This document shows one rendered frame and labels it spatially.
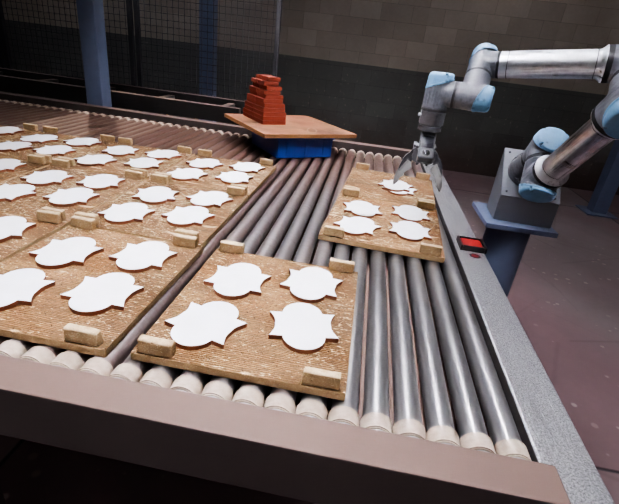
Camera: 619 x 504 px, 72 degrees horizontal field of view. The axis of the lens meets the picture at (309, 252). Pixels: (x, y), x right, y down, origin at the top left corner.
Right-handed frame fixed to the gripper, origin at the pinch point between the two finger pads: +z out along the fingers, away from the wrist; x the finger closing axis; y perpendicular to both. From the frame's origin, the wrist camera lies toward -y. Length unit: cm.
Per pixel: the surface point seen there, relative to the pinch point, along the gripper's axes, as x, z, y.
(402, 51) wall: 21, -44, 497
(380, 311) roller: 6, 11, -61
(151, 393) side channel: 36, 7, -99
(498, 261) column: -41, 33, 32
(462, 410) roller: -9, 11, -84
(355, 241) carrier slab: 15.1, 9.0, -30.5
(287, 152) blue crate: 57, 8, 54
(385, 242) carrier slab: 6.9, 8.9, -27.5
